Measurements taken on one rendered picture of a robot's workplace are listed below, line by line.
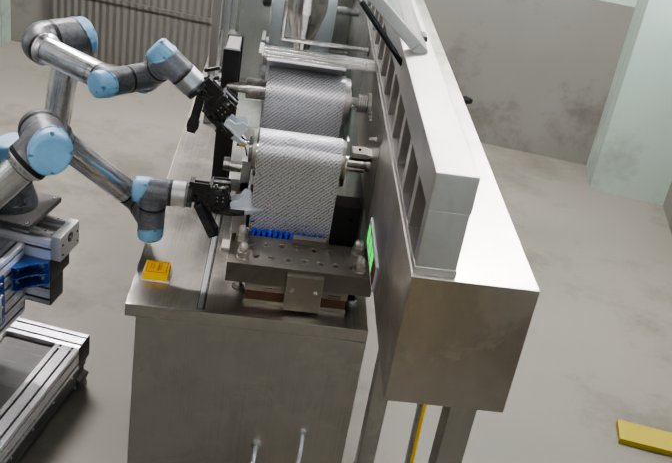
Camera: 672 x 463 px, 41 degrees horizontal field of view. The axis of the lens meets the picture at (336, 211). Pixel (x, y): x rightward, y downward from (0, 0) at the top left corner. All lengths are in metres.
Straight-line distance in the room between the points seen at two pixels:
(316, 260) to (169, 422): 0.64
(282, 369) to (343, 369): 0.17
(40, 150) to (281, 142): 0.64
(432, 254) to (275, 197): 0.94
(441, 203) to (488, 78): 4.55
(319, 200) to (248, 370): 0.52
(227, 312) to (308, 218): 0.36
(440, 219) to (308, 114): 1.11
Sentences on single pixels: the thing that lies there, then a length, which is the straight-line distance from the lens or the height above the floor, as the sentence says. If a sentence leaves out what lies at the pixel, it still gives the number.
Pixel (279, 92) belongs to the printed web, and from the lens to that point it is 2.69.
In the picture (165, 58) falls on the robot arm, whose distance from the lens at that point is 2.45.
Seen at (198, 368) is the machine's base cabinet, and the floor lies 0.71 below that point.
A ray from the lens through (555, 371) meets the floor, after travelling 4.15.
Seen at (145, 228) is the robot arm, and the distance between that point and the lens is 2.61.
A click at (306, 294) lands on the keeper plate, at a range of 2.46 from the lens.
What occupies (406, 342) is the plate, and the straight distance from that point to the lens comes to 1.79.
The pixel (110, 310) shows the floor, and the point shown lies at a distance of 4.02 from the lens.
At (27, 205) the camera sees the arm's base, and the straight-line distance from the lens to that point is 3.05.
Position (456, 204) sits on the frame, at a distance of 1.65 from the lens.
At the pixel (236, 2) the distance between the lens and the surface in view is 3.44.
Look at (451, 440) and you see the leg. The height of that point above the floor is 0.99.
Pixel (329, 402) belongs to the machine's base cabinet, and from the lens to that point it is 2.63.
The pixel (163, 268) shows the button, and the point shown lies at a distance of 2.58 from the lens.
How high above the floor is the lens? 2.31
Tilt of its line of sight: 27 degrees down
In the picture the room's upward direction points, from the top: 10 degrees clockwise
